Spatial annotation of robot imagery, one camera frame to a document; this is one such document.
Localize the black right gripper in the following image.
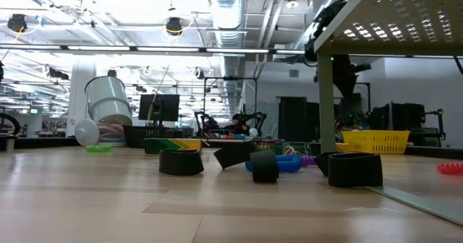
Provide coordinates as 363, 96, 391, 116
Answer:
331, 54, 372, 128

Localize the black band loop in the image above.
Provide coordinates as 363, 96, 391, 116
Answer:
328, 153, 383, 188
158, 149, 205, 176
316, 151, 339, 177

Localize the purple coil hair tie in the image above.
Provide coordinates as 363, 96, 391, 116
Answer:
300, 155, 320, 167

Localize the blue coil hair tie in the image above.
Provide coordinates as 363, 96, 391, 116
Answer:
245, 154, 303, 174

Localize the black cylinder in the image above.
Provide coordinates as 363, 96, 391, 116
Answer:
250, 149, 279, 184

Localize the red coil hair tie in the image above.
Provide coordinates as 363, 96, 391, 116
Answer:
436, 162, 463, 176

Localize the black block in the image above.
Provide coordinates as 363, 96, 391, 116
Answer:
213, 140, 258, 170

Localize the green cardboard box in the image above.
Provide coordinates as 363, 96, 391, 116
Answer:
144, 137, 203, 155

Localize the green coil hair tie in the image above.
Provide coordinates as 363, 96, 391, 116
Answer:
85, 145, 114, 153

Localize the yellow plastic bin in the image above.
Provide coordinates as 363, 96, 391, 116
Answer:
341, 129, 412, 155

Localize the black cabinet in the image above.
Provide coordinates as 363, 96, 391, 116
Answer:
278, 96, 321, 142

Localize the black equipment rack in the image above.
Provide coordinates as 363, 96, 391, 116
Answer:
372, 103, 446, 147

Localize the green perforated metal shelf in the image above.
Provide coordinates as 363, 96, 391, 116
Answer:
313, 0, 463, 226

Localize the person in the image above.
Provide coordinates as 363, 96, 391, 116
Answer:
224, 113, 251, 136

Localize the black background monitor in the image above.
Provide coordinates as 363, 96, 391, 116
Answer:
138, 93, 181, 122

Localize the black plastic bin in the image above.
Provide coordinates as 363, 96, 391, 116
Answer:
122, 125, 182, 149

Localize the white cylindrical bucket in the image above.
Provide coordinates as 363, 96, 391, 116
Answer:
85, 75, 133, 127

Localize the white round lid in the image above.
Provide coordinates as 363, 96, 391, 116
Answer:
75, 119, 101, 147

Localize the black ceiling camera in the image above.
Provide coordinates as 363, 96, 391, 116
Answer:
165, 17, 184, 37
7, 14, 28, 33

